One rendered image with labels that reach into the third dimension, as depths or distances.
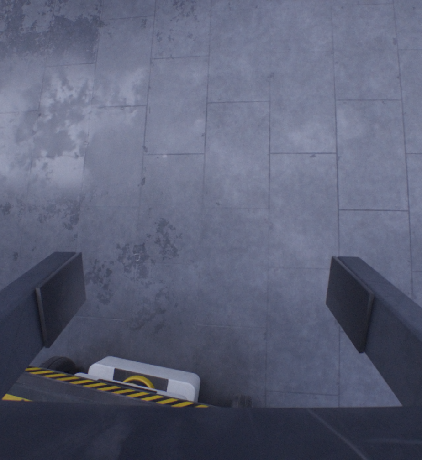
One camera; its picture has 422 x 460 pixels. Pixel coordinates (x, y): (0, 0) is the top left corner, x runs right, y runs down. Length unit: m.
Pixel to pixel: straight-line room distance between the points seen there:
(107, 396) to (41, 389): 0.13
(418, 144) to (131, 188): 0.82
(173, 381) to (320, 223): 0.55
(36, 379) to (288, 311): 0.59
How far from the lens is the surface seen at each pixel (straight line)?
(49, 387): 0.70
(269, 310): 0.89
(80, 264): 0.16
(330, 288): 0.17
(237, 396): 0.84
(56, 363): 0.93
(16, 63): 1.38
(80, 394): 0.67
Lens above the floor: 0.88
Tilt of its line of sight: 79 degrees down
